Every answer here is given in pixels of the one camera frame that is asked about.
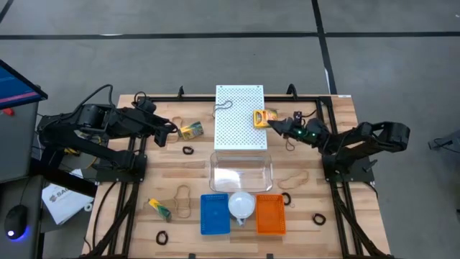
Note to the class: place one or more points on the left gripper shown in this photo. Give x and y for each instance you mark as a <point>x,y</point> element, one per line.
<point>154,120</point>

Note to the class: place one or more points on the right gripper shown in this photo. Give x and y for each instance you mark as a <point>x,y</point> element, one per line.
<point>293,127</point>

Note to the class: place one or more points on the green crayon box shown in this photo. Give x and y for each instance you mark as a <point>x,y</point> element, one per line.
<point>262,118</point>
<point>190,131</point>
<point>160,209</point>

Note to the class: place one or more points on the tan rubber band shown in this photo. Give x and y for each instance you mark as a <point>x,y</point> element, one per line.
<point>177,117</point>
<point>287,188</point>
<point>182,185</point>

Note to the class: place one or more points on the thin black rubber band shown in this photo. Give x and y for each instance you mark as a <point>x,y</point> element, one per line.
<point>287,145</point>
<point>231,104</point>

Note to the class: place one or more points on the clear plastic bin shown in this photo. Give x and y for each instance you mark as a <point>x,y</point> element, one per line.
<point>240,172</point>

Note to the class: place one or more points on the orange plastic basket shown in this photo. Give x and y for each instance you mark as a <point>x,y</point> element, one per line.
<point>270,216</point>

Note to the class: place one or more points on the blue plastic basket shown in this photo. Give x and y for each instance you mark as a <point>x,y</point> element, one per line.
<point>215,216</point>

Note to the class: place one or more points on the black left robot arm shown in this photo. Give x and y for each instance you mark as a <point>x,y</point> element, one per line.
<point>90,115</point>

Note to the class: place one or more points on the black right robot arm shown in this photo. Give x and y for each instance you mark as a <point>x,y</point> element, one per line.
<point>381,135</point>

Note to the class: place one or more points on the white perforated metal stand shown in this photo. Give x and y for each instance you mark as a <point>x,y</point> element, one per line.
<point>240,122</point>

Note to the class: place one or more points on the black table clamp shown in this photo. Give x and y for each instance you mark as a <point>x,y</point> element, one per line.
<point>180,91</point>
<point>292,90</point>

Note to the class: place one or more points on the white label strip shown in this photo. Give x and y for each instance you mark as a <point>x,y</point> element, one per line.
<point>344,96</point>

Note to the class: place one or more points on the clear cup with white lid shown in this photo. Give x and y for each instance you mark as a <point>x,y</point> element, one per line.
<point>241,205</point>

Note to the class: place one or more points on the black metal beam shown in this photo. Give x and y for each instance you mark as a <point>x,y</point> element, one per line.
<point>61,178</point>

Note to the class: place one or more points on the white printed booklet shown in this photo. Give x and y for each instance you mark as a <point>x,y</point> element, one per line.
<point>64,205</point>

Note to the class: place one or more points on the grey cabinet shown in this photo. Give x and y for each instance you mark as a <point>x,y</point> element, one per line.
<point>18,144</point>

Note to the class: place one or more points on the monitor with blue screen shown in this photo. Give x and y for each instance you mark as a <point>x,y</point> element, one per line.
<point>14,88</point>

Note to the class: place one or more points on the red button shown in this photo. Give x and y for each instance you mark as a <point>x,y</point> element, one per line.
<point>9,111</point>

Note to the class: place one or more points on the black floor device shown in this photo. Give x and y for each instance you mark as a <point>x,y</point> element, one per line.
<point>449,140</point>

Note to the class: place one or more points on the black computer mouse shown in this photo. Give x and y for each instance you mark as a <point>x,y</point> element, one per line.
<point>16,219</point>

